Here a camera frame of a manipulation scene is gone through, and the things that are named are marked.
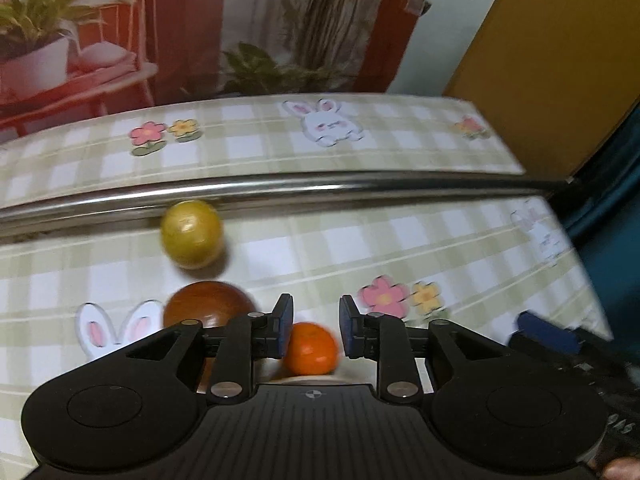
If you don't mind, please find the large dark red apple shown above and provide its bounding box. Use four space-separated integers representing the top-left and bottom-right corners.
163 281 256 328

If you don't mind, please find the orange mandarin back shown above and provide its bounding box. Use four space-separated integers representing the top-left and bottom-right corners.
284 322 338 376

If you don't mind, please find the yellow-green plum by pole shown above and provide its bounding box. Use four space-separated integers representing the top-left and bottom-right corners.
160 200 224 270

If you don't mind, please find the teal curtain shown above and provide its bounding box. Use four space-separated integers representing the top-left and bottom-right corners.
550 108 639 353

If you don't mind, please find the silver gold metal pole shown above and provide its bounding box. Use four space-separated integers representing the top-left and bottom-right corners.
1 170 570 238

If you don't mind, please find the checkered bunny tablecloth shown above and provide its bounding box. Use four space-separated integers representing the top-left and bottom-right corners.
1 94 610 479

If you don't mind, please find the wooden headboard panel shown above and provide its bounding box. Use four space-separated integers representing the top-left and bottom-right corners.
445 0 639 178

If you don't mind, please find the printed room backdrop cloth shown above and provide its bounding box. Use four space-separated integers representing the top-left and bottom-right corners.
1 0 426 136

